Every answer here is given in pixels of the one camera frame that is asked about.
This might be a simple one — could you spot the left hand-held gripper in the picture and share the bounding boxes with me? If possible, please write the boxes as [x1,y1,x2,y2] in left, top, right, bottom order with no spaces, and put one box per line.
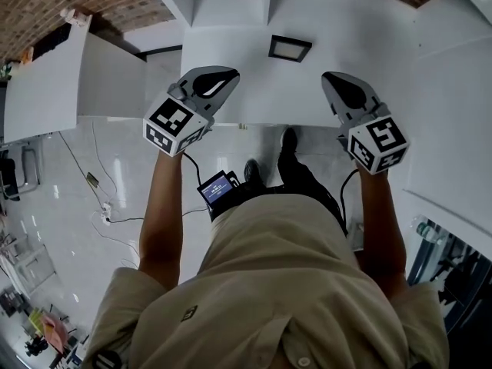
[142,65,241,156]

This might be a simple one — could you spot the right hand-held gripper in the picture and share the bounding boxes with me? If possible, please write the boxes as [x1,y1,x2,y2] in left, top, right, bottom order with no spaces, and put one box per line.
[321,71,409,175]

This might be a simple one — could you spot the black picture frame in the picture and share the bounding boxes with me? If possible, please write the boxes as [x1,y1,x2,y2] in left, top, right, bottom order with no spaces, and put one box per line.
[268,35,313,64]

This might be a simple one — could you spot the person's left forearm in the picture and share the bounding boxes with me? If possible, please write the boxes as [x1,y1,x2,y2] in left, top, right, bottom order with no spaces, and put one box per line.
[137,151,186,288]

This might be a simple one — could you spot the person's right forearm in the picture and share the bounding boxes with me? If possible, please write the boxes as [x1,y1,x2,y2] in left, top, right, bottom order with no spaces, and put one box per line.
[352,166,409,288]

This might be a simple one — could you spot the black device with screen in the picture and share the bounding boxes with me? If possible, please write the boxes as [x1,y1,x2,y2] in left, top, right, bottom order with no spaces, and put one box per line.
[196,170,242,209]

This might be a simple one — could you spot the person's black trousers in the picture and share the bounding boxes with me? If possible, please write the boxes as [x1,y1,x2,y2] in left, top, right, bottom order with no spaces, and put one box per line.
[209,148,347,238]

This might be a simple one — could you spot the person's right black shoe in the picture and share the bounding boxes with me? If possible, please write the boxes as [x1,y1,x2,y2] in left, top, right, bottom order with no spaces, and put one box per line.
[280,127,299,158]

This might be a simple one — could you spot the person's black shoe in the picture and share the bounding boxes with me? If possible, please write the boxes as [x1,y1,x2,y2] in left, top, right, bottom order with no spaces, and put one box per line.
[243,158,266,192]
[280,127,299,158]

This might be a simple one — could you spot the person's left black shoe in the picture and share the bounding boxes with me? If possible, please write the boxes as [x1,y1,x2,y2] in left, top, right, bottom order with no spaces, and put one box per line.
[243,158,266,192]

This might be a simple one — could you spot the clear plastic bottle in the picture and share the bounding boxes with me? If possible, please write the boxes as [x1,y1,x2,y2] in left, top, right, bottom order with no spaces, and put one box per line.
[414,221,447,246]

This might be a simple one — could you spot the white power strip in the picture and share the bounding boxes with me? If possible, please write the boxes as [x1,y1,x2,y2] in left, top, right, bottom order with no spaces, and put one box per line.
[99,201,115,226]

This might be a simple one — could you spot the white side table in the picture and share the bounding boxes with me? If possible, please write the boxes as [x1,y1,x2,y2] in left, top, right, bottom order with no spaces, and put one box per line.
[2,13,149,144]

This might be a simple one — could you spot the grey metal chair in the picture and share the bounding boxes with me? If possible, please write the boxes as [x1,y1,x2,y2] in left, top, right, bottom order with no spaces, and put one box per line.
[0,144,42,202]

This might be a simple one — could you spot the person's beige shirt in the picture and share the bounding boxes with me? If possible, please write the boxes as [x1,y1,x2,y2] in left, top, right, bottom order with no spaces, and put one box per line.
[82,193,450,369]

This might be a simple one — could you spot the pink cloth bag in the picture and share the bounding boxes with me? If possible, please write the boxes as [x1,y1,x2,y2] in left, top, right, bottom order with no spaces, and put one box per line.
[39,313,71,355]

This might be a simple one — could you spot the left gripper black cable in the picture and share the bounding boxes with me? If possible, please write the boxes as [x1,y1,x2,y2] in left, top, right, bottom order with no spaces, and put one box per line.
[181,151,204,187]

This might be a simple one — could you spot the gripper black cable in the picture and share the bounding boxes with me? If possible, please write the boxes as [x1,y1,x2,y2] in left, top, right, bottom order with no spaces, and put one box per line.
[339,168,361,233]
[181,151,204,187]

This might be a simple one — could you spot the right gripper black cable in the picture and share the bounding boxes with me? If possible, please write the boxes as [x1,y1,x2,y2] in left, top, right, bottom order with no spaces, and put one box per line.
[339,168,361,233]

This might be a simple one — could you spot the white floor cable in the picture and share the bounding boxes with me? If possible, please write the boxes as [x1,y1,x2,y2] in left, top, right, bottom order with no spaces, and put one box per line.
[57,120,144,268]

